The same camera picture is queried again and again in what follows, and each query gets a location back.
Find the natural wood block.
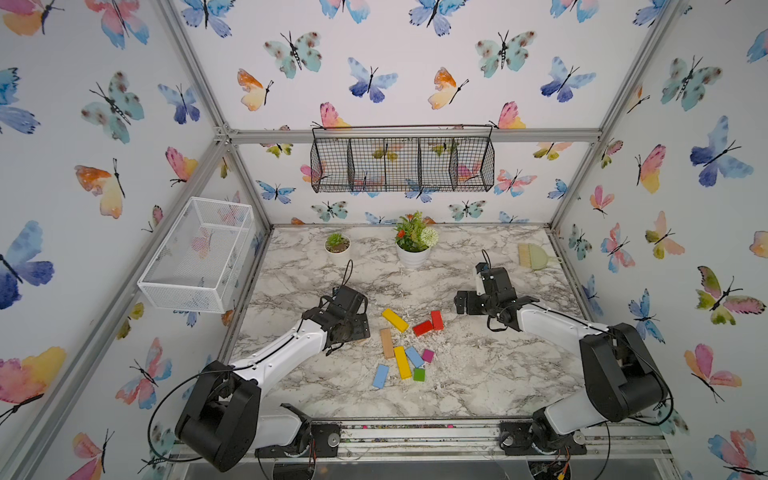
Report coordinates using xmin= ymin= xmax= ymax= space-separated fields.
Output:
xmin=379 ymin=328 xmax=395 ymax=359

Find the light blue block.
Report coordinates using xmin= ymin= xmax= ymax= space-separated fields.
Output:
xmin=372 ymin=364 xmax=390 ymax=390
xmin=405 ymin=346 xmax=425 ymax=368

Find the yellow block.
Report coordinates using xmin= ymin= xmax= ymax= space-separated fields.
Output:
xmin=394 ymin=346 xmax=412 ymax=380
xmin=382 ymin=309 xmax=409 ymax=332

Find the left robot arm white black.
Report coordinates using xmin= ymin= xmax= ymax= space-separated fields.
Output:
xmin=175 ymin=286 xmax=370 ymax=472

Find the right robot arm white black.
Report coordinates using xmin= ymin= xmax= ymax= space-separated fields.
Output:
xmin=454 ymin=262 xmax=673 ymax=455

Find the red block short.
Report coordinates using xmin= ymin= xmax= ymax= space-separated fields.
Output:
xmin=430 ymin=310 xmax=444 ymax=331

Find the red block long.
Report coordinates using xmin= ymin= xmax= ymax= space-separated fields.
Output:
xmin=413 ymin=321 xmax=434 ymax=337

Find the small green potted plant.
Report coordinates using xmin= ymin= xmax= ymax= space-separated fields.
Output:
xmin=325 ymin=233 xmax=351 ymax=267

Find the flowering potted plant white pot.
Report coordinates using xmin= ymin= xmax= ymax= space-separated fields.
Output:
xmin=395 ymin=211 xmax=439 ymax=269

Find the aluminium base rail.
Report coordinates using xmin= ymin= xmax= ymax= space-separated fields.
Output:
xmin=241 ymin=417 xmax=673 ymax=463

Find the white mesh wall basket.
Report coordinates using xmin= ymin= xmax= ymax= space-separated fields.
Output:
xmin=137 ymin=197 xmax=256 ymax=313

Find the black wire wall basket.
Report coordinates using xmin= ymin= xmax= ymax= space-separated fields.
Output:
xmin=305 ymin=125 xmax=496 ymax=194

